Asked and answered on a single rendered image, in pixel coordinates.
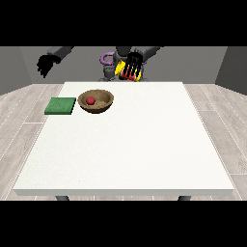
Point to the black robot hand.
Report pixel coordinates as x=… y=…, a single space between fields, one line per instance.
x=45 y=64
x=132 y=66

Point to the green square pad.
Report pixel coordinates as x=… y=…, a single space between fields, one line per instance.
x=60 y=105

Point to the brown wooden bowl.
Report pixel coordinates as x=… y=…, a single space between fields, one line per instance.
x=104 y=103

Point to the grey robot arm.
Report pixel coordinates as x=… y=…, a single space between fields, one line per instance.
x=60 y=51
x=146 y=51

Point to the small red ball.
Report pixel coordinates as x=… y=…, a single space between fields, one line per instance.
x=90 y=100

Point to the yellow cup red melon print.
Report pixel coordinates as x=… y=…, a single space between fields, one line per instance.
x=120 y=68

